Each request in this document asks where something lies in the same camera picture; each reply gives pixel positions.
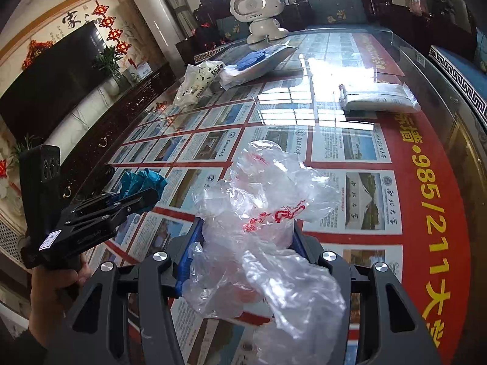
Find teal foil ball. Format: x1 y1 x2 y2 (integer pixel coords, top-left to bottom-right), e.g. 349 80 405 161
114 168 168 210

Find clear plastic bag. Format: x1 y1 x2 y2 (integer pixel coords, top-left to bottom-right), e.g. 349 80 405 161
182 140 345 364

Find person's left hand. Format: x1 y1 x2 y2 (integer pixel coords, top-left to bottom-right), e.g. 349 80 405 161
28 254 92 348

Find dark wooden tv cabinet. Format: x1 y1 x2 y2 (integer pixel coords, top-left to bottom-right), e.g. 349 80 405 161
59 63 176 208

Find black television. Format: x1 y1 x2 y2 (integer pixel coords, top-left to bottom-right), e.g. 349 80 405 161
1 22 108 141

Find green potted plant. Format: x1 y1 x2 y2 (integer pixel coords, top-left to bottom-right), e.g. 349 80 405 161
93 46 123 97

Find red chinese knot decoration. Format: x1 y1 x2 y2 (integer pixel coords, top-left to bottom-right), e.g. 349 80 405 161
93 0 131 55

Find white patterned plastic bag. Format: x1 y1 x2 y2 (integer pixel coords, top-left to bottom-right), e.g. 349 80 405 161
173 60 225 109

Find white folded packet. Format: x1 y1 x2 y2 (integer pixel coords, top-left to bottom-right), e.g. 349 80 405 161
339 82 421 114

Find white package with blue item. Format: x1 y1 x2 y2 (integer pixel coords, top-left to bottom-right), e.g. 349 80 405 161
219 44 297 90

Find white standing air conditioner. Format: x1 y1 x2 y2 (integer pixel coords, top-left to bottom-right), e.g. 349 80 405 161
134 0 186 78

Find teal floral pillow left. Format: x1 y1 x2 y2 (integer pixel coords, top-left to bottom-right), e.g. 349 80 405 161
216 16 249 41

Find teal floral pillow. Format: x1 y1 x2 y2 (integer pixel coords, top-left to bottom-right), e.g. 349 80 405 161
308 0 367 25
216 16 249 41

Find white toy robot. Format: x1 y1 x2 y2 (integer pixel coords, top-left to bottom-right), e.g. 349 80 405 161
229 0 289 44

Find teal floral pillow right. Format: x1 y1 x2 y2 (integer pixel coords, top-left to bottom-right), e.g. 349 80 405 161
308 0 367 25

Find blue sofa seat cushion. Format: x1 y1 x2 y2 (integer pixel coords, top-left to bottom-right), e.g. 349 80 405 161
428 44 487 123

